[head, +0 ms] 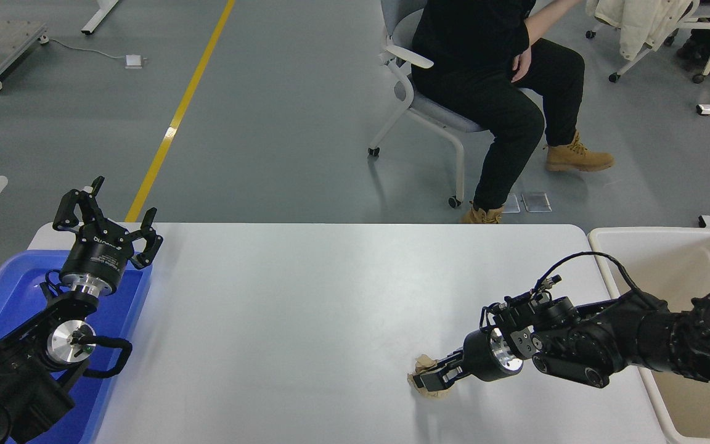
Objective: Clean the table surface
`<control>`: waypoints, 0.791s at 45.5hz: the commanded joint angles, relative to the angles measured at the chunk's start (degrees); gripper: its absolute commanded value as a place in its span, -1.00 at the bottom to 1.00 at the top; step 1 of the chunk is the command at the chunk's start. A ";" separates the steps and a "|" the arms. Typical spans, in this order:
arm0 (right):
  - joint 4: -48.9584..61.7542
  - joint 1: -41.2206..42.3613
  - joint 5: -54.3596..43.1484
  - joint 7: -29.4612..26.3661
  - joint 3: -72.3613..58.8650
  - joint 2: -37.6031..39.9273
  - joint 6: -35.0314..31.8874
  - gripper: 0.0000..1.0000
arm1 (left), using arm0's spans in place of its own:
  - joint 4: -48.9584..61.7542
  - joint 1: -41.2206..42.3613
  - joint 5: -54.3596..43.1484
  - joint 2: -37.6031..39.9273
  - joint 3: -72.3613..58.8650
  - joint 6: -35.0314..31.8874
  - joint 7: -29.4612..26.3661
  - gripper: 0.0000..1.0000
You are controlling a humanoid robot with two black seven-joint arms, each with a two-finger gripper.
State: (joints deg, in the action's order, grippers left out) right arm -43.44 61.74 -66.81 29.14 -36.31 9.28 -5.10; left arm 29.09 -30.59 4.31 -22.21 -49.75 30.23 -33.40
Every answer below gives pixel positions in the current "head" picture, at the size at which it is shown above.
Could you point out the person's left forearm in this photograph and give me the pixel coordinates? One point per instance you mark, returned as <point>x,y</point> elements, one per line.
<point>549,18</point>

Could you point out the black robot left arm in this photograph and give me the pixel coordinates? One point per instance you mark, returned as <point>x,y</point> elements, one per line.
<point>16,382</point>

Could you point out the blue plastic tray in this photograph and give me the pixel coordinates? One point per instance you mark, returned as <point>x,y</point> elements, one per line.
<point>16,290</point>

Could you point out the silver floor plate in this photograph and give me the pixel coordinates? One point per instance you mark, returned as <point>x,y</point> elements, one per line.
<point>513,203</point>
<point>537,202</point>

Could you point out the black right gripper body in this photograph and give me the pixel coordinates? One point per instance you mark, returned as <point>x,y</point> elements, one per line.
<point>478,357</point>

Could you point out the yellow floor tape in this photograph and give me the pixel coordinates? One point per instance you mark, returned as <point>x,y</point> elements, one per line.
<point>203,61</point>

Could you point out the person's left hand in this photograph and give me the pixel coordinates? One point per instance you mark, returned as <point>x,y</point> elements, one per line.
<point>522,65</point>

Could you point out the beige jacket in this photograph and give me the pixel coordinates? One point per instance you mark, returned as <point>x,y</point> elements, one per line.
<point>638,24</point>

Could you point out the gray office chair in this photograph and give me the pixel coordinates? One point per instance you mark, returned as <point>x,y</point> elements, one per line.
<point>435,111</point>

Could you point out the gray wheeled platform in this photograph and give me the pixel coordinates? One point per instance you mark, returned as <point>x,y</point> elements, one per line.
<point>13,43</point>

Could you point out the white power adapter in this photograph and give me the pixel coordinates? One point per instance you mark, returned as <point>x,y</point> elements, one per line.
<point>134,60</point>

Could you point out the tan paper ball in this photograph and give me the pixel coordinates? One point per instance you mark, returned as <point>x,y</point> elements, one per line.
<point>432,393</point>

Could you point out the large pale plastic bin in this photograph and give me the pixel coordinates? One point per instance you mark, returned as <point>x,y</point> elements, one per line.
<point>675,259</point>

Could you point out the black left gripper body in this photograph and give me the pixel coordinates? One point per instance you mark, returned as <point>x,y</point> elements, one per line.
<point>97,256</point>

